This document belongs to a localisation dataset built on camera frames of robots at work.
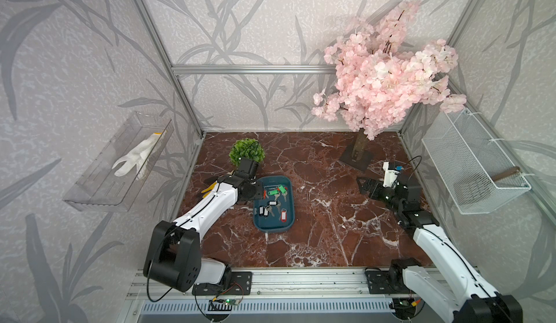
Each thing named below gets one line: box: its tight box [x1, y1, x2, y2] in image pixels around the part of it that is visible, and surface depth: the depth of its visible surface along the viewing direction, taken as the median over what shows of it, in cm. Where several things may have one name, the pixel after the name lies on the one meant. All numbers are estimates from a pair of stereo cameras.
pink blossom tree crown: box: [311, 0, 467, 140], surface depth 68 cm
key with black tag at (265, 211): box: [258, 204, 276, 218], surface depth 93 cm
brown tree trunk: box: [351, 127, 368, 161], surface depth 101 cm
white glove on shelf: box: [111, 130, 168, 181], surface depth 68 cm
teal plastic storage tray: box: [252, 175, 296, 233], surface depth 93 cm
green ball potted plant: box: [228, 137, 266, 167], surface depth 97 cm
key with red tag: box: [280, 207, 288, 223], surface depth 91 cm
